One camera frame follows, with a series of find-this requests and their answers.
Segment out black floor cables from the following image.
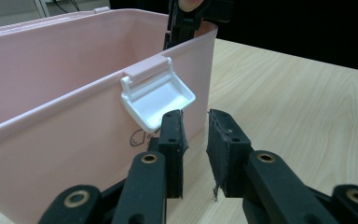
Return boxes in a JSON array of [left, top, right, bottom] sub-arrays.
[[51, 0, 82, 12]]

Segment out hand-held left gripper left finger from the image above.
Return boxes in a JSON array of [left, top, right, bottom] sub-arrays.
[[158, 109, 189, 200]]

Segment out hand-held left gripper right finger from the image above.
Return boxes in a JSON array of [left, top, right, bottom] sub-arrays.
[[205, 108, 254, 200]]

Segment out pink plastic storage box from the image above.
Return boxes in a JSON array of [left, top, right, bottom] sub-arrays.
[[0, 7, 219, 224]]

